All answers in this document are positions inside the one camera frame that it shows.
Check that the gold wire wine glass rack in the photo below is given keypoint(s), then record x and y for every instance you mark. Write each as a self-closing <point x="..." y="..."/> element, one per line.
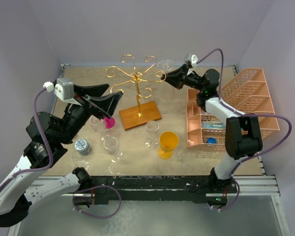
<point x="141" y="113"/>

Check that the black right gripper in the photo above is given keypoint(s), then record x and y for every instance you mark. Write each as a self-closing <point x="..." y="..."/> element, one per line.
<point x="178" y="77"/>

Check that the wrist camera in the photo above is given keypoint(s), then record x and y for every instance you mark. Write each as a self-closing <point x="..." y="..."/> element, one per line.
<point x="63" y="89"/>
<point x="191" y="60"/>

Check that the small round tin can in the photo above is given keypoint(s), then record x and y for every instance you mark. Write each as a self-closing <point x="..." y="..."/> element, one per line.
<point x="82" y="146"/>

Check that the orange plastic goblet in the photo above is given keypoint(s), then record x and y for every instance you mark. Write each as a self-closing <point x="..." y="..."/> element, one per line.
<point x="167" y="143"/>

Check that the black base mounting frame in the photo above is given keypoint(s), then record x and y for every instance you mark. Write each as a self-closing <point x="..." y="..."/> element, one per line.
<point x="196" y="189"/>

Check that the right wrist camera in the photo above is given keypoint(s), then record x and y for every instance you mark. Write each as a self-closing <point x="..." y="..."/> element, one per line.
<point x="191" y="60"/>

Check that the light blue packet in organizer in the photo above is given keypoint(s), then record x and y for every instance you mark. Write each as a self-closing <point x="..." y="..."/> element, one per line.
<point x="213" y="125"/>

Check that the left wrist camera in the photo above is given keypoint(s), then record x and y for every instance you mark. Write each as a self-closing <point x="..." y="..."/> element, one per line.
<point x="63" y="89"/>

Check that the pink plastic goblet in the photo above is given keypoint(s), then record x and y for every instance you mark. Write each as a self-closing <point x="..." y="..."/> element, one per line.
<point x="109" y="122"/>

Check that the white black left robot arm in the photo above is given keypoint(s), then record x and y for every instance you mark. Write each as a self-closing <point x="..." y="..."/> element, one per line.
<point x="49" y="135"/>

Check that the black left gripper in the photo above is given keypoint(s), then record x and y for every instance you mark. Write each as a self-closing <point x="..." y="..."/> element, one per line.
<point x="105" y="104"/>

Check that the blue cap in organizer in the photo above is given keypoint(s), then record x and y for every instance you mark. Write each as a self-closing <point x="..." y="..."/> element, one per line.
<point x="211" y="140"/>

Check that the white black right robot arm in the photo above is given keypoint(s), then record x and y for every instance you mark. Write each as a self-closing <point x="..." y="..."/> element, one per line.
<point x="242" y="134"/>

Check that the clear wine glass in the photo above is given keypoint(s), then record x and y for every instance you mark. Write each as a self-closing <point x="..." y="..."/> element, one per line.
<point x="99" y="126"/>
<point x="152" y="128"/>
<point x="111" y="145"/>
<point x="168" y="92"/>

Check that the peach plastic file organizer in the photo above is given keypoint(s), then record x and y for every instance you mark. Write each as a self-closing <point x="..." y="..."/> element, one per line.
<point x="247" y="92"/>

